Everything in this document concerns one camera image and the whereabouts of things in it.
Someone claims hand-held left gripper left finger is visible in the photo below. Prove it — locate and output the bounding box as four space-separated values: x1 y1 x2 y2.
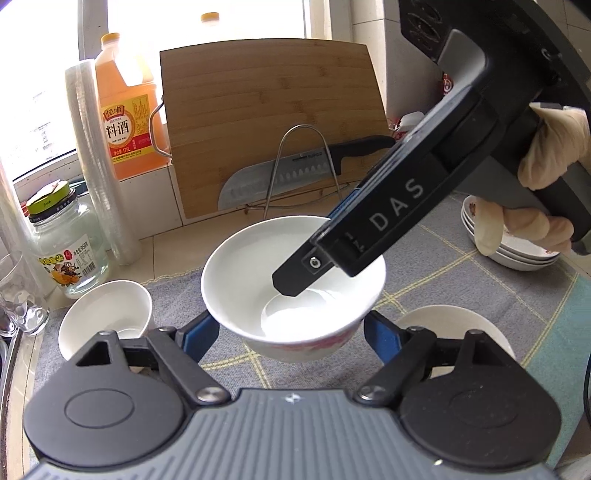
74 310 229 409

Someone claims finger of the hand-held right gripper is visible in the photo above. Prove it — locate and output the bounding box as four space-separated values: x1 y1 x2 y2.
271 244 346 297
329 184 371 221

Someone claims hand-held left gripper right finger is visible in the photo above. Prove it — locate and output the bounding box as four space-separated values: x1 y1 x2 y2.
355 310 519 408

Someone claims white floral bowl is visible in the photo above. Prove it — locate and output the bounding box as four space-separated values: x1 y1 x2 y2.
201 215 387 363
58 280 153 363
394 305 517 381

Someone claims white plate with centre stain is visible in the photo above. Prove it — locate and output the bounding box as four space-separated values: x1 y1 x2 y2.
461 195 561 256

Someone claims person's right hand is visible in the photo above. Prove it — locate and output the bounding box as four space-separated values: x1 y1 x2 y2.
475 104 591 257

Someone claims grey green checked towel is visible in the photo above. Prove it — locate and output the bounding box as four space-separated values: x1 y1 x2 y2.
34 191 591 416

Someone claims orange white bag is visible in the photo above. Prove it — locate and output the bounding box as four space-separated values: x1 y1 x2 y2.
394 111 428 144

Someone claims bamboo cutting board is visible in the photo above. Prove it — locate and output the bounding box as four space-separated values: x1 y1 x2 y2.
159 38 391 224

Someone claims glass jar with yellow lid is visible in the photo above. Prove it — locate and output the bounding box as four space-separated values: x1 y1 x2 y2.
25 180 110 298

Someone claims clear glass mug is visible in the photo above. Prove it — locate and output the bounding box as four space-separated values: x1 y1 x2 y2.
0 251 51 337

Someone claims stainless steel sink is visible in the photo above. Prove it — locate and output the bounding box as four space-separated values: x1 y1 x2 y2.
0 332 19 416

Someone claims large clear plastic wrap roll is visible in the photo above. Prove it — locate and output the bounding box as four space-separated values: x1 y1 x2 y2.
65 59 143 266

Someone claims orange cooking wine bottle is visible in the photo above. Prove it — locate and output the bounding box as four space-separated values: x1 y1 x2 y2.
95 32 172 182

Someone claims slim white plastic roll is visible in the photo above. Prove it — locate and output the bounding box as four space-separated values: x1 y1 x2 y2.
0 161 35 296

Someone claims window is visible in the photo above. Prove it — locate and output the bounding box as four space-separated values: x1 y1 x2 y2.
0 0 402 185

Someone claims metal wire rack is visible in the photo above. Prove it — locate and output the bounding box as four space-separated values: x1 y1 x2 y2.
263 124 354 220

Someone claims black handled kitchen knife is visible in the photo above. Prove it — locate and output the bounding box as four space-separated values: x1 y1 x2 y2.
217 135 398 212

